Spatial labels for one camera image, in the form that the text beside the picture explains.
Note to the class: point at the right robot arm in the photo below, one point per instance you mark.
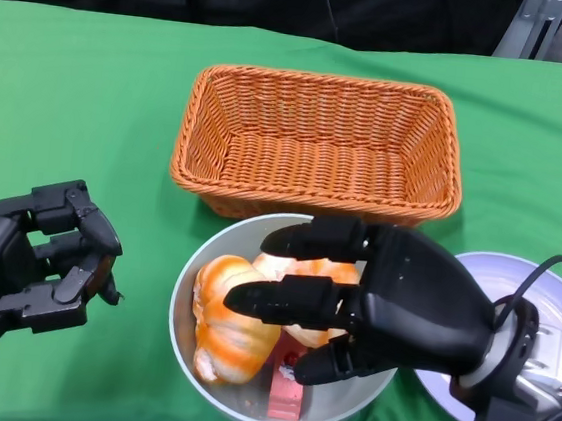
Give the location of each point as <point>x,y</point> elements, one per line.
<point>534,388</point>

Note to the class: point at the grey metal stand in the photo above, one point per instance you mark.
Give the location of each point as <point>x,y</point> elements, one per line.
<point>526,30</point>

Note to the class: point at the orange wicker basket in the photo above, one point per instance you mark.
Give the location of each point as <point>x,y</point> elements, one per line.
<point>315,174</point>

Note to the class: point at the green tablecloth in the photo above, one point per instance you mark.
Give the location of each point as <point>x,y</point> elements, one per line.
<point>71,98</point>

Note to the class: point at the lavender plate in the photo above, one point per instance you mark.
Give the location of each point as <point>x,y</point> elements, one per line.
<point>505,282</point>

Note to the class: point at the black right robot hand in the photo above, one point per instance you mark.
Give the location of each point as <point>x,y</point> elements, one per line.
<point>417,300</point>

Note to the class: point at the pink cake with cherry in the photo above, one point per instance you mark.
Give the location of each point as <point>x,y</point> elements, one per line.
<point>286,397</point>

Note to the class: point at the oblong orange striped bread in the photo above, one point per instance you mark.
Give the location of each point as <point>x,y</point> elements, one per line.
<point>232,341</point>

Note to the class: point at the pale grey-green bowl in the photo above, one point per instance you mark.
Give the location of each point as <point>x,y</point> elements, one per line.
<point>341,403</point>

